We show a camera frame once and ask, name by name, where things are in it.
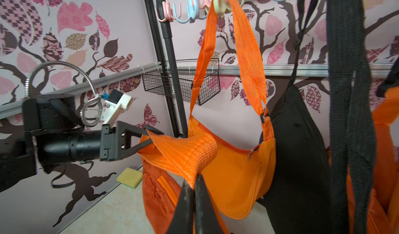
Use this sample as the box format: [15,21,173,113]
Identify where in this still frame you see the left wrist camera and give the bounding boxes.
[100,90,134,127]

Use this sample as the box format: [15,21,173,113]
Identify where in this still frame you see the yellow sponge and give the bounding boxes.
[116,168,143,188]

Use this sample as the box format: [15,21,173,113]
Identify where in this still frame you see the aluminium rail left wall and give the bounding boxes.
[1,62,162,119]

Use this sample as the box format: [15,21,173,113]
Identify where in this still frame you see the dark orange bag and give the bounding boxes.
[366,87,399,234]
[138,131,229,234]

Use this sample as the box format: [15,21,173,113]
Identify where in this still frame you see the pink hook far left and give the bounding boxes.
[156,0,175,23]

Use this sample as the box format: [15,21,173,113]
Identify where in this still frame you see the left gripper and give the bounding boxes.
[100,121,164,161]

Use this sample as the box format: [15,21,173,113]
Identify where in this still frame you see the black wire basket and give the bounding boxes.
[142,58,221,105]

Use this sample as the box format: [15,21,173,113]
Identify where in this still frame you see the black sling bag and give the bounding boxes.
[263,0,377,234]

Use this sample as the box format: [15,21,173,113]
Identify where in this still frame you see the black clothes rack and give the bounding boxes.
[156,0,188,138]

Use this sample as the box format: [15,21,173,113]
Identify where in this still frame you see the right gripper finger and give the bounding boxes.
[167,174,223,234]

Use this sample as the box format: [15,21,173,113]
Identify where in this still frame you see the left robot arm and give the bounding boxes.
[1,61,159,191]

